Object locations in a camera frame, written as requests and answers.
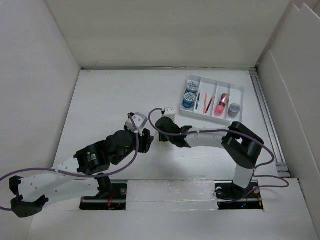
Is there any white compartment organizer tray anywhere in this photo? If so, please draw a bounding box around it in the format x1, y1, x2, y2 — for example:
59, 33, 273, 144
179, 74, 245, 126

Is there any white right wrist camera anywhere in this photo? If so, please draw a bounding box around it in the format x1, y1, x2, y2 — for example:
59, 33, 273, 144
161, 107, 176, 122

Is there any black gel pen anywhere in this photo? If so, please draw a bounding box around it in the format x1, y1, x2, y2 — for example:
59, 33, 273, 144
195, 91, 201, 110

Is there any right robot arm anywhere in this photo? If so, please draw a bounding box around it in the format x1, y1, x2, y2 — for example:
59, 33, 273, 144
155, 116, 264, 197

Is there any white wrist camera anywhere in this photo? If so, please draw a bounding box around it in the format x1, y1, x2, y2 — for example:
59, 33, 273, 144
161, 107, 176, 122
125, 112, 148, 136

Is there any clear jar of paper clips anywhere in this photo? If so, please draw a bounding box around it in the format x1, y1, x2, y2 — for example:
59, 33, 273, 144
227, 103, 241, 118

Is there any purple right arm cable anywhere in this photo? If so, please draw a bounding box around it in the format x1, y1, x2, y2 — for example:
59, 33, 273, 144
148, 107, 291, 202

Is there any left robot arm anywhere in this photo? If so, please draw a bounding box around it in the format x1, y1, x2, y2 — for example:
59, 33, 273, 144
9, 128, 155, 218

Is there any cream highlighter pen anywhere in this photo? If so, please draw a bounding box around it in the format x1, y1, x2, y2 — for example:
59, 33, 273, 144
158, 141, 163, 149

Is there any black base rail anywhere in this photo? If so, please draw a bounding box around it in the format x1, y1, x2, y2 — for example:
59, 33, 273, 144
79, 179, 264, 212

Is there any orange highlighter pen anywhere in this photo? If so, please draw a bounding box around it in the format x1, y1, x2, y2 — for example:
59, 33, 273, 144
203, 92, 208, 114

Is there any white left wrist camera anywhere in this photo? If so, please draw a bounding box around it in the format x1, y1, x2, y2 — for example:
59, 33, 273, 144
125, 112, 148, 136

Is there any clear marker tube pink cap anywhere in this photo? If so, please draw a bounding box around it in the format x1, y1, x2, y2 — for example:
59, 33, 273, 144
215, 93, 229, 116

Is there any aluminium side rail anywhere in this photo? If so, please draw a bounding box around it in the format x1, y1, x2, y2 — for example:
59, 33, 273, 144
249, 68, 291, 179

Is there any blue cleaning gel jar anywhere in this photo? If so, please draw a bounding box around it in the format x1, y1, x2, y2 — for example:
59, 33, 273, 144
182, 91, 196, 109
185, 79, 200, 93

